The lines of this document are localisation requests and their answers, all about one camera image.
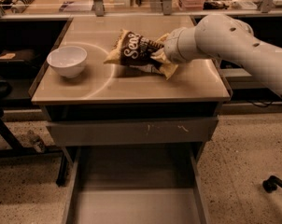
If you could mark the black chair caster leg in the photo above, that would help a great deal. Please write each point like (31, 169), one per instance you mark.
(272, 183)

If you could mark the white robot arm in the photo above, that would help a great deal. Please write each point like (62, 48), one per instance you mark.
(221, 37)

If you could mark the grey drawer cabinet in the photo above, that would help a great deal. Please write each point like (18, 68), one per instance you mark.
(112, 92)

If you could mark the open middle drawer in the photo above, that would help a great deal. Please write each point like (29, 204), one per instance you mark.
(150, 184)

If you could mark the plastic bottle on floor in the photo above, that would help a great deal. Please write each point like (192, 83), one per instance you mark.
(36, 142)

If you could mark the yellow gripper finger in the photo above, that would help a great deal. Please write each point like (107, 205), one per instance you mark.
(167, 68)
(162, 38)

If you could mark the black table leg frame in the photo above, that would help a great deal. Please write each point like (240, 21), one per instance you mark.
(19, 149)

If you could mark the brown chip bag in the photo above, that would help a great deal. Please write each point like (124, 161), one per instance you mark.
(134, 50)

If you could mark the black bag on shelf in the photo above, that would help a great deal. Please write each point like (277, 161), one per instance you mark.
(20, 63)

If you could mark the white ceramic bowl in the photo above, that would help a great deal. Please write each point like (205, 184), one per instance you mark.
(68, 61)

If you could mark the closed grey top drawer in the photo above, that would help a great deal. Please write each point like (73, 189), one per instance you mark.
(131, 131)

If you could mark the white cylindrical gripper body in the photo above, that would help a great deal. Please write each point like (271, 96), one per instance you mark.
(173, 46)

